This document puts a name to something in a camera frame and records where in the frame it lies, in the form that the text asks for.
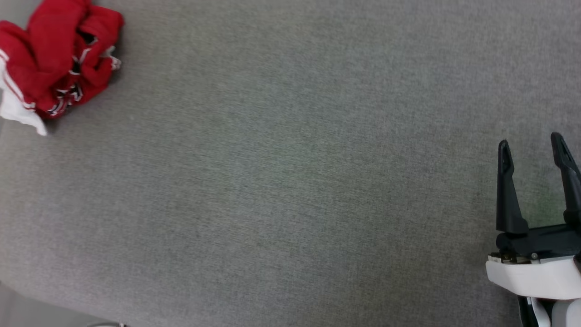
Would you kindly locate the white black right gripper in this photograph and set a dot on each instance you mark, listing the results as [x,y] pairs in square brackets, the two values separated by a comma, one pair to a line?
[540,272]

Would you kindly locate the red basketball shorts white trim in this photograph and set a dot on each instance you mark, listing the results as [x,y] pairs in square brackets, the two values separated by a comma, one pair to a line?
[45,54]

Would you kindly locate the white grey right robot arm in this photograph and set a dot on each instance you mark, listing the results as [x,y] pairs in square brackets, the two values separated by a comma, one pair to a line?
[567,315]

